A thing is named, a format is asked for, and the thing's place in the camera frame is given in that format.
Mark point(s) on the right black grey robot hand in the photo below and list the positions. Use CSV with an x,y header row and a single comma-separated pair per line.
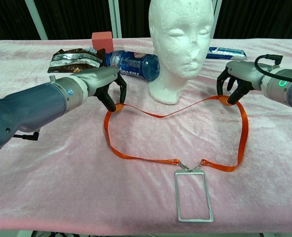
x,y
242,71

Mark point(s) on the left black grey robot hand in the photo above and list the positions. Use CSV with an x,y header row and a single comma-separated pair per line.
x,y
99,77

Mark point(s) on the clear badge holder metal frame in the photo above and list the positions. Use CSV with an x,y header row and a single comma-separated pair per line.
x,y
176,197

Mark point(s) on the left blue grey robot arm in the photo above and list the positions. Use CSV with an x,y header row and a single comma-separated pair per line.
x,y
27,108

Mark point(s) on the white foam mannequin head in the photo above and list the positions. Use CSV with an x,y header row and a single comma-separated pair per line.
x,y
180,37

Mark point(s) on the blue white wrapped packet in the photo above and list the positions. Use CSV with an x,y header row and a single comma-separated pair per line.
x,y
225,53

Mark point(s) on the brown snack bag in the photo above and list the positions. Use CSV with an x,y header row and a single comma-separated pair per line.
x,y
72,61

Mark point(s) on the pink foam cube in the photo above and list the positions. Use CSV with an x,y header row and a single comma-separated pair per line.
x,y
102,41

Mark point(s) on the blue plastic drink bottle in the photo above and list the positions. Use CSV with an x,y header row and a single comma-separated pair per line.
x,y
136,64

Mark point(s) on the black curtain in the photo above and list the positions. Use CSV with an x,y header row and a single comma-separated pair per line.
x,y
74,17

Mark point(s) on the pink fleece table cloth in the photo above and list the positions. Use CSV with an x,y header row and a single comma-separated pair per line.
x,y
86,185

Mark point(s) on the white double frame post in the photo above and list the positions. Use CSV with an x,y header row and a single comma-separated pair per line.
x,y
116,19

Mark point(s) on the white thin frame post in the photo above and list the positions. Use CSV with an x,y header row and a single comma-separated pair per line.
x,y
216,14

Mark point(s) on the white slanted frame post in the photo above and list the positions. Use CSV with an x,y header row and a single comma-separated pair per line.
x,y
37,22

